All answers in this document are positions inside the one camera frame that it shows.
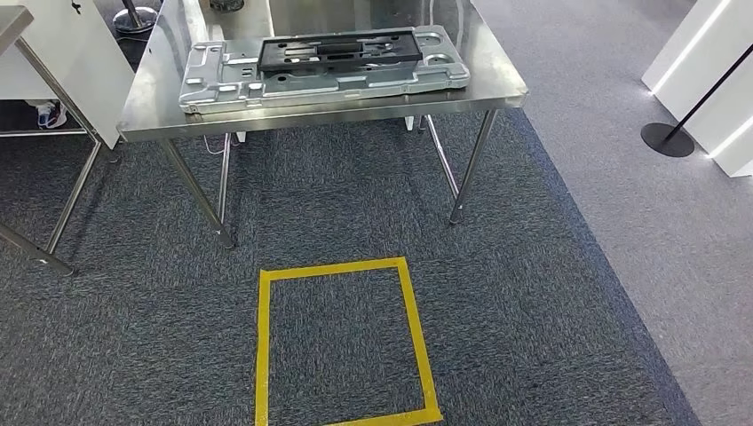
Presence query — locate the person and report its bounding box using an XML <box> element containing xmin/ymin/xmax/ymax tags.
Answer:
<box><xmin>35</xmin><ymin>99</ymin><xmax>68</xmax><ymax>130</ymax></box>

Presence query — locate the white display block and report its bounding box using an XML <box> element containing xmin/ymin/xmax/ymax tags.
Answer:
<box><xmin>641</xmin><ymin>0</ymin><xmax>753</xmax><ymax>178</ymax></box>

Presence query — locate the black plastic plate frame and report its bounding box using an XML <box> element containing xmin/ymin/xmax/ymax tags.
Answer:
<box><xmin>257</xmin><ymin>27</ymin><xmax>424</xmax><ymax>74</ymax></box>

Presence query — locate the chrome stanchion post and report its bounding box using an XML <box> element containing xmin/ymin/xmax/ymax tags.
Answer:
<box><xmin>111</xmin><ymin>0</ymin><xmax>159</xmax><ymax>36</ymax></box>

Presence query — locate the stamped silver metal panel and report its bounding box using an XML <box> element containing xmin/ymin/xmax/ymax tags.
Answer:
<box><xmin>178</xmin><ymin>24</ymin><xmax>472</xmax><ymax>115</ymax></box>

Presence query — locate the stainless steel table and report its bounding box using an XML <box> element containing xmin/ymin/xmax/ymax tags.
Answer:
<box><xmin>0</xmin><ymin>5</ymin><xmax>122</xmax><ymax>278</ymax></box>

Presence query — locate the black stanchion post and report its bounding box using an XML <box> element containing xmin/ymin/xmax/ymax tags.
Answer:
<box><xmin>639</xmin><ymin>43</ymin><xmax>753</xmax><ymax>159</ymax></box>

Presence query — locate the white board panel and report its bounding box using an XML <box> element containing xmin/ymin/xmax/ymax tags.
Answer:
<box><xmin>0</xmin><ymin>0</ymin><xmax>137</xmax><ymax>151</ymax></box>

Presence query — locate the stainless steel workbench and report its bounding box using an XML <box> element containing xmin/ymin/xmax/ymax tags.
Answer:
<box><xmin>116</xmin><ymin>0</ymin><xmax>529</xmax><ymax>249</ymax></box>

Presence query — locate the yellow floor tape square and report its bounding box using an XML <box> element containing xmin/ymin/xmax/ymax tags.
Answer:
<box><xmin>254</xmin><ymin>256</ymin><xmax>445</xmax><ymax>426</ymax></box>

